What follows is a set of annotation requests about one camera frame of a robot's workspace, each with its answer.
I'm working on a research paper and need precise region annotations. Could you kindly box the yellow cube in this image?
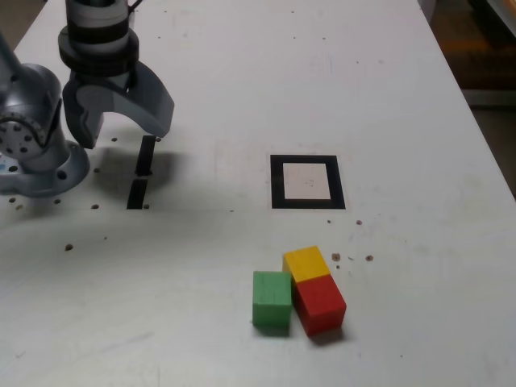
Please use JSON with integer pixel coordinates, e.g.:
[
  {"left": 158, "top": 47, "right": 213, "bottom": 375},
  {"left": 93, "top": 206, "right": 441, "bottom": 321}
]
[{"left": 281, "top": 245, "right": 332, "bottom": 283}]

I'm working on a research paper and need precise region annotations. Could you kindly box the brown background furniture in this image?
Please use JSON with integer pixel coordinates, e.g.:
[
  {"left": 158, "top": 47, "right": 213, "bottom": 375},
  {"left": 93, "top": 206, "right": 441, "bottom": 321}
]
[{"left": 467, "top": 0, "right": 516, "bottom": 88}]

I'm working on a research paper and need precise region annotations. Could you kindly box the black tape strip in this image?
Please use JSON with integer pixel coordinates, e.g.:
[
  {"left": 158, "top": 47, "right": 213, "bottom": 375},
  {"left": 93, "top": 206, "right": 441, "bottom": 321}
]
[{"left": 126, "top": 135, "right": 157, "bottom": 210}]

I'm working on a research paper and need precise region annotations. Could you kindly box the red cube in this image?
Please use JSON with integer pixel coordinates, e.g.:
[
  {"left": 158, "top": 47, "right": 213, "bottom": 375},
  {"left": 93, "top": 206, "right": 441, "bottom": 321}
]
[{"left": 293, "top": 274, "right": 347, "bottom": 336}]

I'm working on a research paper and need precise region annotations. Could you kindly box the green cube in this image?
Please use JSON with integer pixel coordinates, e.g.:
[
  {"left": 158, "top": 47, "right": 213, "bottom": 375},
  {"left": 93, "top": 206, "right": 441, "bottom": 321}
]
[{"left": 252, "top": 270, "right": 293, "bottom": 327}]

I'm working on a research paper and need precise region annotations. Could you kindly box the grey background bar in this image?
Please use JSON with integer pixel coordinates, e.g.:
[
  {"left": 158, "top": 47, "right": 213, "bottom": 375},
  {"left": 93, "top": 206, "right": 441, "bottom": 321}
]
[{"left": 464, "top": 86, "right": 516, "bottom": 106}]

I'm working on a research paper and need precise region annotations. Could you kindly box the black tape square outline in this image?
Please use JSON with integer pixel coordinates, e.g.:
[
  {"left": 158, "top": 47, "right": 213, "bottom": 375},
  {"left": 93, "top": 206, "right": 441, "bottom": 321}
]
[{"left": 269, "top": 154, "right": 347, "bottom": 210}]

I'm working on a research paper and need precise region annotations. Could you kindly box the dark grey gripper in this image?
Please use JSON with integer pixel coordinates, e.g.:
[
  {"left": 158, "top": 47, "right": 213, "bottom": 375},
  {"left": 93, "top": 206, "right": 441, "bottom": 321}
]
[{"left": 62, "top": 60, "right": 176, "bottom": 150}]

